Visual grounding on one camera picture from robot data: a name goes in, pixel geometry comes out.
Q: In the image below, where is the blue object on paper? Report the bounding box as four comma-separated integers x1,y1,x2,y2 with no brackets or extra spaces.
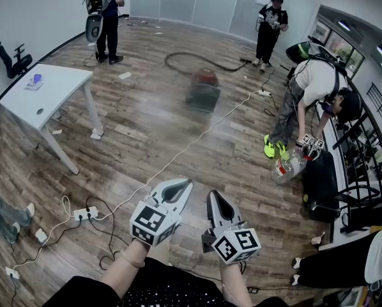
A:
24,72,45,92

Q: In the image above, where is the black metal railing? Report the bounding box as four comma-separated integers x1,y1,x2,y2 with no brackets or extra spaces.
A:
332,81,382,233

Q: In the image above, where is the person's black shirt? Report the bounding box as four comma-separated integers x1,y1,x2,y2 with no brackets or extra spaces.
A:
42,256,291,307

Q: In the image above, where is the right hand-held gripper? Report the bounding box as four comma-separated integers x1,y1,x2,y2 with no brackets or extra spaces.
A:
201,189,263,265

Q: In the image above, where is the black office chair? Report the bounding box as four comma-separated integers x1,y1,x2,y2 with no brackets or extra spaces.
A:
0,40,33,80

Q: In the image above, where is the black bin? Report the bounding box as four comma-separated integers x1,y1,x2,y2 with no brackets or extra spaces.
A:
302,150,342,224

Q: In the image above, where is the black metal chair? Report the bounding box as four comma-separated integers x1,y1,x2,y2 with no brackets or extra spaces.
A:
333,184,382,235

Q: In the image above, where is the frosted glass door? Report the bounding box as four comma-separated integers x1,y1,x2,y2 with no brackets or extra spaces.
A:
280,0,319,42

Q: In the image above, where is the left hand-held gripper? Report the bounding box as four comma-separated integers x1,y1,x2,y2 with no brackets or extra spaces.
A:
129,177,194,248

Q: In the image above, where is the long white cable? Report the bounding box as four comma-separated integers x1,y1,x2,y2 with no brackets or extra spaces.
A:
91,91,261,221

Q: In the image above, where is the white table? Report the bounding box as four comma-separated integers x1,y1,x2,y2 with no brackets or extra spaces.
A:
0,63,104,176

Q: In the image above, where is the clear plastic bag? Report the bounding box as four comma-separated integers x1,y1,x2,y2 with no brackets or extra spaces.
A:
270,148,309,185

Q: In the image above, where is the dark grey cloth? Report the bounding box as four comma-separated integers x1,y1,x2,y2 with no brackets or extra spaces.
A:
185,86,222,114

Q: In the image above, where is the black vacuum hose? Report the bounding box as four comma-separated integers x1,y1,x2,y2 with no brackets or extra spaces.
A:
164,51,253,75

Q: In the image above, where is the person's left forearm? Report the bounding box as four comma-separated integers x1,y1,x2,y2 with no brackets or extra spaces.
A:
100,239,150,289

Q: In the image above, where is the black floor cable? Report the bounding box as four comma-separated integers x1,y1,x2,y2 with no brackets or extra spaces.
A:
84,195,132,270

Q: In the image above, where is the person's right forearm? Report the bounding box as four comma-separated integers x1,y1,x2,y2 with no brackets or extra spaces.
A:
218,260,253,307

